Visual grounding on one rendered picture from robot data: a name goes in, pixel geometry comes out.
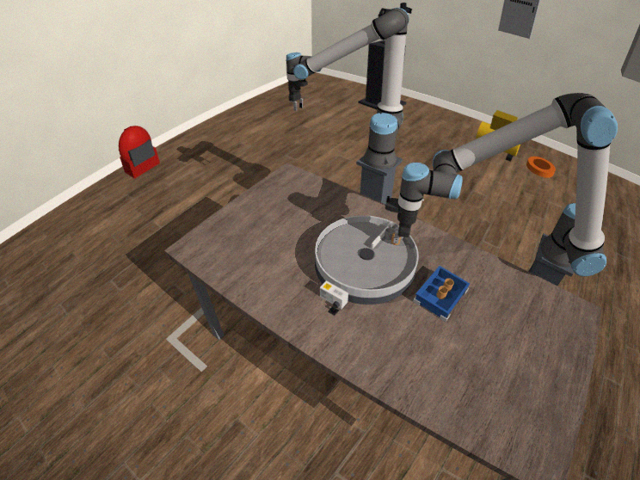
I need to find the grey electrical panel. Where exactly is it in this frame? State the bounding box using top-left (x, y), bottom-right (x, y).
top-left (498, 0), bottom-right (541, 39)

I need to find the grey wall cabinet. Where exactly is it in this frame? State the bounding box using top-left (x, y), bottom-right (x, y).
top-left (621, 23), bottom-right (640, 81)

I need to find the orange ring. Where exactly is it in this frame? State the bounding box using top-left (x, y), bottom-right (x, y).
top-left (526, 156), bottom-right (557, 179)

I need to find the white control box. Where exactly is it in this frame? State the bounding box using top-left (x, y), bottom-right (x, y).
top-left (319, 280), bottom-right (349, 316)

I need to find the yellow cart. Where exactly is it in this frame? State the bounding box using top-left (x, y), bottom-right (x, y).
top-left (477, 110), bottom-right (522, 162)

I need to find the red welding helmet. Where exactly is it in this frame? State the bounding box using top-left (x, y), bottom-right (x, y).
top-left (118, 126), bottom-right (160, 179)

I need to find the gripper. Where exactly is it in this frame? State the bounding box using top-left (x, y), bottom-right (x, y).
top-left (287, 79), bottom-right (306, 112)
top-left (395, 208), bottom-right (419, 237)

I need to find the wooden table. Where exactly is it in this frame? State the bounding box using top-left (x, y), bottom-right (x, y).
top-left (164, 163), bottom-right (604, 480)

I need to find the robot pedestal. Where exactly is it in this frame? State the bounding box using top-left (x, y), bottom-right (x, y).
top-left (528, 244), bottom-right (576, 287)
top-left (356, 157), bottom-right (401, 206)

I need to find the black cabinet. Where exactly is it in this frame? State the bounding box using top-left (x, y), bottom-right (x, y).
top-left (359, 40), bottom-right (407, 108)

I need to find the blue crate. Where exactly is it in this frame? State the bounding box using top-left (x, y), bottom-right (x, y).
top-left (415, 266), bottom-right (470, 318)

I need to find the grey turntable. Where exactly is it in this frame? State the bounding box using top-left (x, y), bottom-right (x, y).
top-left (313, 214), bottom-right (420, 305)

